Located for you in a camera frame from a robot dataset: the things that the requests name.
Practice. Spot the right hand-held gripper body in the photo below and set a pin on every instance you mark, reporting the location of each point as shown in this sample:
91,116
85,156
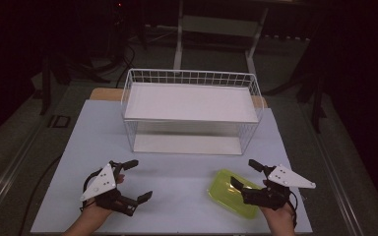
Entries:
275,188

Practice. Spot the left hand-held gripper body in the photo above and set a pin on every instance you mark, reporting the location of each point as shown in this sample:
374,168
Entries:
100,183

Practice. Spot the green plastic tray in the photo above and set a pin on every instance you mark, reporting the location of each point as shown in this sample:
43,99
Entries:
224,193

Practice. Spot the person's right hand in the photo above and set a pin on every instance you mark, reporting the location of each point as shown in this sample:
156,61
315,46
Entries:
277,214

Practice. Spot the person's left hand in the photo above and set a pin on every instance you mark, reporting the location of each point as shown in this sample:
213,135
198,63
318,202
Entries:
93,211

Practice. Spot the light blue table mat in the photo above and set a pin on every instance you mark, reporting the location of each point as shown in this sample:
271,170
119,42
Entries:
177,183

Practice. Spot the black floor socket box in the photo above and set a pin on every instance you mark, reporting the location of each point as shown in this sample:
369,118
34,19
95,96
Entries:
59,121

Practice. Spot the black tripod stand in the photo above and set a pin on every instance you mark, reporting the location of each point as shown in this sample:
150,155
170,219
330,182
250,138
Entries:
62,72
311,91

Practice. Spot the metal floor rail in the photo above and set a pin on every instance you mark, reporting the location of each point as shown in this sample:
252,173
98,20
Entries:
334,177
10,177

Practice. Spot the white metal stand frame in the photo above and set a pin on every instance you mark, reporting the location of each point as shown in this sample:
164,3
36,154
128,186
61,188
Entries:
216,26

